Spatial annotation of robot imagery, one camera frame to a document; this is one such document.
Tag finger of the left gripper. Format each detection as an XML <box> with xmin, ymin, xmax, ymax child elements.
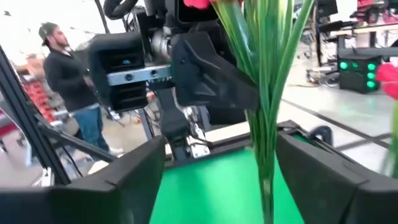
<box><xmin>170</xmin><ymin>30</ymin><xmax>259</xmax><ymax>110</ymax></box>

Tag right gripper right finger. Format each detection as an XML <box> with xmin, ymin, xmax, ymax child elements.
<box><xmin>275</xmin><ymin>129</ymin><xmax>398</xmax><ymax>224</ymax></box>

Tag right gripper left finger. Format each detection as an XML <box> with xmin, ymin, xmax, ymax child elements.
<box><xmin>0</xmin><ymin>135</ymin><xmax>167</xmax><ymax>224</ymax></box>

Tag red artificial flower bunch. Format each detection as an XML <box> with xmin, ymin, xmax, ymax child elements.
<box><xmin>183</xmin><ymin>0</ymin><xmax>315</xmax><ymax>224</ymax></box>

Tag red artificial tulip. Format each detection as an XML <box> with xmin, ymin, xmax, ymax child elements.
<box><xmin>375</xmin><ymin>62</ymin><xmax>398</xmax><ymax>180</ymax></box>

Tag person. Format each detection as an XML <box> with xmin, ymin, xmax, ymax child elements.
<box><xmin>37</xmin><ymin>21</ymin><xmax>124</xmax><ymax>156</ymax></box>

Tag green table mat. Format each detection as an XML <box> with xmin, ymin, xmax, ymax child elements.
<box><xmin>149</xmin><ymin>133</ymin><xmax>312</xmax><ymax>224</ymax></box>

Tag computer tower green lights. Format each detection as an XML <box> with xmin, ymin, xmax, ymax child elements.
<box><xmin>338</xmin><ymin>55</ymin><xmax>382</xmax><ymax>95</ymax></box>

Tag wooden top desk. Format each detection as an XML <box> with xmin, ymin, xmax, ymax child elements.
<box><xmin>318</xmin><ymin>20</ymin><xmax>398</xmax><ymax>58</ymax></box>

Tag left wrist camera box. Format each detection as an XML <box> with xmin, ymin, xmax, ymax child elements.
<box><xmin>88</xmin><ymin>30</ymin><xmax>149</xmax><ymax>112</ymax></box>

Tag silver aluminium bracket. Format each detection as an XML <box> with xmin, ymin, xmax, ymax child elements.
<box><xmin>32</xmin><ymin>166</ymin><xmax>57</xmax><ymax>187</ymax></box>

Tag black corrugated cable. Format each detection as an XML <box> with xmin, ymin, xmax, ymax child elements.
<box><xmin>103</xmin><ymin>0</ymin><xmax>139</xmax><ymax>21</ymax></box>

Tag black table handle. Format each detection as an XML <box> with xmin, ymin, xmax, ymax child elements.
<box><xmin>307</xmin><ymin>125</ymin><xmax>334</xmax><ymax>147</ymax></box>

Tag wall rack red bins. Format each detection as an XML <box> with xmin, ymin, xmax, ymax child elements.
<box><xmin>23</xmin><ymin>79</ymin><xmax>57</xmax><ymax>122</ymax></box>

